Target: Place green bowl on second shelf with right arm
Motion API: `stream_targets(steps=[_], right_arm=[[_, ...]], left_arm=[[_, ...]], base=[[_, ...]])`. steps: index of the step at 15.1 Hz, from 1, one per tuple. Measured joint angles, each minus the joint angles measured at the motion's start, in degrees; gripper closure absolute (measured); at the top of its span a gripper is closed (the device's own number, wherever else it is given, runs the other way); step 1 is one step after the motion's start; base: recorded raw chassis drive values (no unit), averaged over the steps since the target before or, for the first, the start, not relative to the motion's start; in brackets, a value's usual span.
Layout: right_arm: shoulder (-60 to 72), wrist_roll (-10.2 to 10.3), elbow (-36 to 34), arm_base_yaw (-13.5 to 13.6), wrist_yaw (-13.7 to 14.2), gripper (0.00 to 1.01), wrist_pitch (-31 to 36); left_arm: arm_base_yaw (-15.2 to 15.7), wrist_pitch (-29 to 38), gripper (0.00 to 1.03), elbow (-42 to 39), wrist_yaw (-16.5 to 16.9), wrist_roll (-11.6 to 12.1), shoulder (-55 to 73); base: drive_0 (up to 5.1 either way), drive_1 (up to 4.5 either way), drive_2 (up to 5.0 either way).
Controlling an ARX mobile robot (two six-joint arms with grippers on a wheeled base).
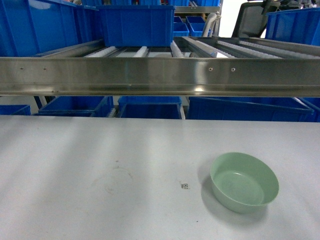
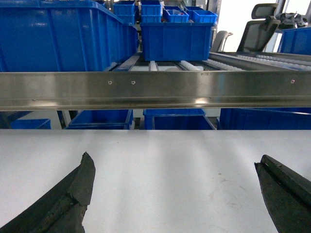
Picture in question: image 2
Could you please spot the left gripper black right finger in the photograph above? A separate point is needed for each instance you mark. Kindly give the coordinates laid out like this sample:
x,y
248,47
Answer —
x,y
286,194

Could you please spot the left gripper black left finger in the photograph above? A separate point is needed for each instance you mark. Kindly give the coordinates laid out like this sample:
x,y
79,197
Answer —
x,y
62,208

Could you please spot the stainless steel shelf rack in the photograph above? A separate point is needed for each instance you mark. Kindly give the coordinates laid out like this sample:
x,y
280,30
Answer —
x,y
229,79

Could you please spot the lower blue bin far left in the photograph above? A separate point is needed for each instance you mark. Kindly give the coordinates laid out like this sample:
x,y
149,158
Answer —
x,y
30,124

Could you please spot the lower blue bin right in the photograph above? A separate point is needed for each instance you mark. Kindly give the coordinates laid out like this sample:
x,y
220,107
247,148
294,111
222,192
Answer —
x,y
295,118

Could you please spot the lower blue bin centre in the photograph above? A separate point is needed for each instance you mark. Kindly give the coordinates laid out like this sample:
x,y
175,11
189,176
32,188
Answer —
x,y
176,119

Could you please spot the blue bin far right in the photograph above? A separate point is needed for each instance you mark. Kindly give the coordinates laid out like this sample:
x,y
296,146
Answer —
x,y
296,41

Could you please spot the grey mesh office chair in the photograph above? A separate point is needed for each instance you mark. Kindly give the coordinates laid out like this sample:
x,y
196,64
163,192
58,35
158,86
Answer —
x,y
260,29

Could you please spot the large blue bin left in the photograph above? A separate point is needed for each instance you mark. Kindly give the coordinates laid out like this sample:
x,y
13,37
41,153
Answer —
x,y
62,35

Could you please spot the blue bin centre on rollers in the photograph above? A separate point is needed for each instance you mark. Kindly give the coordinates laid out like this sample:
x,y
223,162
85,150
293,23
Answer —
x,y
166,41

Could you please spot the small blue bin right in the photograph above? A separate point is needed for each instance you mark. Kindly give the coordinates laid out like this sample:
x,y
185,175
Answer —
x,y
199,15

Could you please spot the small blue bin back left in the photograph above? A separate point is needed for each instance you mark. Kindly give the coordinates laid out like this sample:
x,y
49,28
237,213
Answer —
x,y
125,10

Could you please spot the small blue bin with items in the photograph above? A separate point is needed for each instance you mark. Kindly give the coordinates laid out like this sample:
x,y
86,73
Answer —
x,y
175,15

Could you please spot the small blue bin back centre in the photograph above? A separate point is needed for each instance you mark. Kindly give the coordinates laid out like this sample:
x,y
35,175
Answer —
x,y
150,11

